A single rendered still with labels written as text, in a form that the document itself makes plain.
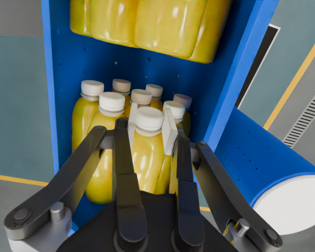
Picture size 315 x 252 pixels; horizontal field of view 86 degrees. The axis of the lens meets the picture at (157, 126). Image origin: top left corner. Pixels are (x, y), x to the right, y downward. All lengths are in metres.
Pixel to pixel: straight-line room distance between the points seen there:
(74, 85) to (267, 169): 0.60
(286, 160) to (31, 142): 1.87
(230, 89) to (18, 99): 1.71
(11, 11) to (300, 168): 0.97
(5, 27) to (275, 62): 1.64
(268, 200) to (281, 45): 1.30
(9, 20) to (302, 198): 1.03
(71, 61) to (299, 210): 0.77
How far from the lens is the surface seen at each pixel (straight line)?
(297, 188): 0.68
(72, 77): 0.35
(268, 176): 0.65
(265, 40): 1.46
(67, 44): 0.33
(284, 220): 0.78
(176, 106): 0.29
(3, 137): 2.05
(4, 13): 0.70
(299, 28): 1.78
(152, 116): 0.22
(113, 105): 0.26
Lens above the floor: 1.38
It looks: 63 degrees down
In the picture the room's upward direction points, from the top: 173 degrees clockwise
